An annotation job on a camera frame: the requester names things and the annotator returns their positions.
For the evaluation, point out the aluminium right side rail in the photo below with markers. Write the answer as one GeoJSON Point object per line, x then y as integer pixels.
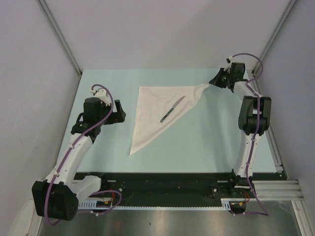
{"type": "Point", "coordinates": [274, 148]}

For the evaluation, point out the left aluminium frame post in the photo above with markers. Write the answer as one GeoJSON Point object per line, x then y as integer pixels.
{"type": "Point", "coordinates": [48, 14]}

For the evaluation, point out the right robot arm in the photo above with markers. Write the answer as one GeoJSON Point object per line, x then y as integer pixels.
{"type": "Point", "coordinates": [253, 120]}

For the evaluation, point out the right aluminium frame post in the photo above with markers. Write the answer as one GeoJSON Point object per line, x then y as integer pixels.
{"type": "Point", "coordinates": [278, 28]}

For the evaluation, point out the aluminium frame post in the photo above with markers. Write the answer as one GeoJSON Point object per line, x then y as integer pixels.
{"type": "Point", "coordinates": [278, 28]}
{"type": "Point", "coordinates": [48, 14]}

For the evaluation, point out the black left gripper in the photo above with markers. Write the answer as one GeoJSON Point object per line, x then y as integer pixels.
{"type": "Point", "coordinates": [117, 117]}

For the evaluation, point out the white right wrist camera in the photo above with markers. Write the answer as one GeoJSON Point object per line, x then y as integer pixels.
{"type": "Point", "coordinates": [230, 60]}

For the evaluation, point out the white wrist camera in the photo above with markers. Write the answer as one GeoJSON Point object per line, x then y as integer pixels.
{"type": "Point", "coordinates": [230, 60]}
{"type": "Point", "coordinates": [102, 94]}

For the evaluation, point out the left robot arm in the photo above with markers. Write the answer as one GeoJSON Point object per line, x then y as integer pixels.
{"type": "Point", "coordinates": [57, 196]}

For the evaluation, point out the white cloth napkin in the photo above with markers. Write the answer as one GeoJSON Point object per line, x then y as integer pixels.
{"type": "Point", "coordinates": [153, 103]}

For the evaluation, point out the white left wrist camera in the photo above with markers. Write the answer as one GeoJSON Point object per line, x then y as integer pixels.
{"type": "Point", "coordinates": [102, 94]}

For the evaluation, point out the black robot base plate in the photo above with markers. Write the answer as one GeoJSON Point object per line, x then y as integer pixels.
{"type": "Point", "coordinates": [166, 189]}

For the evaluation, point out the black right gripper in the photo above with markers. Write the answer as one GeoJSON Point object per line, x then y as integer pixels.
{"type": "Point", "coordinates": [216, 80]}

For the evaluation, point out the teal handled table knife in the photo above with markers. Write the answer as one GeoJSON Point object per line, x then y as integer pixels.
{"type": "Point", "coordinates": [171, 110]}

